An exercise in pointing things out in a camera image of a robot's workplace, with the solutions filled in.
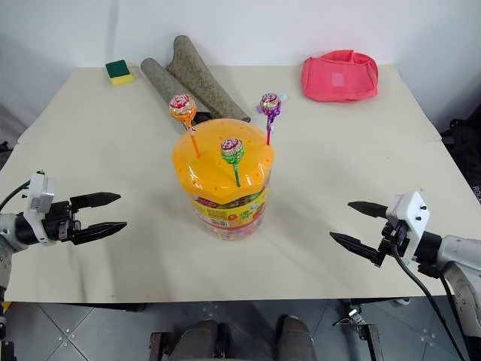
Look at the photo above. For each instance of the metal table leg clamp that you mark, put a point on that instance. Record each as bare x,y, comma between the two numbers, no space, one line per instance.
360,323

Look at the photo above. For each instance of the speckled grey rolled mat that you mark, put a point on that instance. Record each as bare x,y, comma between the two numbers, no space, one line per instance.
203,79
169,90

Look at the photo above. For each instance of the green wrapped lollipop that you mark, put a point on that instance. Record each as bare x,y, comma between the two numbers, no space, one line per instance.
232,154

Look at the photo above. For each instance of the black bag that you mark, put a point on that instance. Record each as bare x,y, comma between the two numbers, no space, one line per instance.
466,154

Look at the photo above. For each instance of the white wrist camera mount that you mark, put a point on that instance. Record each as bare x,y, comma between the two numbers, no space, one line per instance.
409,218
37,210

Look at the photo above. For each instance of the orange wrapped lollipop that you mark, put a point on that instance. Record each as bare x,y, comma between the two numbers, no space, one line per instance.
184,113

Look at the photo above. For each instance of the purple wrapped lollipop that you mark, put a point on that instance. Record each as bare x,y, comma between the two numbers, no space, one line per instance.
270,109

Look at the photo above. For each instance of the pink fabric bag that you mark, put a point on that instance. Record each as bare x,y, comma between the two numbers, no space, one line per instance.
338,79

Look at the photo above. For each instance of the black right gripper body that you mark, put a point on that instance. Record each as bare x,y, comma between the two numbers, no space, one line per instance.
395,235

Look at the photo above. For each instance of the orange lid lollipop jar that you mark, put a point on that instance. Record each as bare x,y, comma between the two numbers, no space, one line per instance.
225,176

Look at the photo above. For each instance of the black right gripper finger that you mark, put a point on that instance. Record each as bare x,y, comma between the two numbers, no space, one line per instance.
357,246
370,209

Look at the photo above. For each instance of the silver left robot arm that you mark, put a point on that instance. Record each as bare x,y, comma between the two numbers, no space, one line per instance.
11,240

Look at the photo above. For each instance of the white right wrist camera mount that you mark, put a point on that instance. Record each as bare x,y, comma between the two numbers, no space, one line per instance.
409,218

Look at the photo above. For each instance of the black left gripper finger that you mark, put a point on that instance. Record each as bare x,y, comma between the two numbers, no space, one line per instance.
101,230
97,199

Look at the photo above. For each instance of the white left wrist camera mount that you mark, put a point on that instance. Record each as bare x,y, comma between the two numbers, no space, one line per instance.
37,210

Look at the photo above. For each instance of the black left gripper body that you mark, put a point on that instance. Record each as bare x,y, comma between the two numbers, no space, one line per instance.
60,222

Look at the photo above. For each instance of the green yellow sponge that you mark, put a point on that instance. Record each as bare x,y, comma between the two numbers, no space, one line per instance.
120,73

